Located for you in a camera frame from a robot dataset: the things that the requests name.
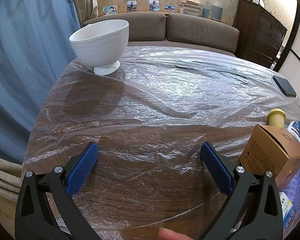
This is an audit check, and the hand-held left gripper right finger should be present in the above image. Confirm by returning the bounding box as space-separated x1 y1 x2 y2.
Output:
200 142 283 240

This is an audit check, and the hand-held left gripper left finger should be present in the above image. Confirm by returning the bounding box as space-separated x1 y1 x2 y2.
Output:
15 141 103 240

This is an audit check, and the yellow plastic cup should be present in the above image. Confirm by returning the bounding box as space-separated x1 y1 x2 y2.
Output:
267 108 287 128

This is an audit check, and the brown cardboard box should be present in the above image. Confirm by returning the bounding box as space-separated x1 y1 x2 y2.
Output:
239 124 300 190

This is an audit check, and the purple ribbed packet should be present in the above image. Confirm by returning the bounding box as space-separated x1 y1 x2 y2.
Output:
280 172 300 205

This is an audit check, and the beige patterned curtain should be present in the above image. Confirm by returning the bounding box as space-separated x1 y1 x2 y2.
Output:
0 155 23 230
71 0 99 28

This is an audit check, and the blue white printed packet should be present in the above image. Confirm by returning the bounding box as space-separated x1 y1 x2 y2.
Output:
280 191 300 233

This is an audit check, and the clear plastic table cover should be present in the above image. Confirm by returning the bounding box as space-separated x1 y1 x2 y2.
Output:
22 45 300 240

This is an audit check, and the blue smartphone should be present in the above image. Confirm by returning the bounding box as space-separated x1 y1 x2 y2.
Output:
272 75 297 97

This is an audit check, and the blue curtain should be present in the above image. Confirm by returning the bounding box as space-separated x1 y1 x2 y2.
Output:
0 0 82 165

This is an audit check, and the white footed bowl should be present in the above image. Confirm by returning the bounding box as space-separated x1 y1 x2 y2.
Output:
69 19 129 75

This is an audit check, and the brown sofa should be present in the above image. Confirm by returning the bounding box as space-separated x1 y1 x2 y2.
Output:
82 12 240 58

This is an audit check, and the brown sofa back cushion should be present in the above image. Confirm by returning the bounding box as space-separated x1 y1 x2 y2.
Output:
82 12 166 42
167 12 240 53

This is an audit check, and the dark wooden dresser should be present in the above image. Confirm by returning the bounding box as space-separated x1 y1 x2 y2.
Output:
234 0 288 68

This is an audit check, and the grey cylinder speaker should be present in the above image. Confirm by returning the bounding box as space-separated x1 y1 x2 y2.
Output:
212 5 224 22

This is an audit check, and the stack of books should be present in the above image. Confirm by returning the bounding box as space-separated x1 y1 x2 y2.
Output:
179 0 203 15

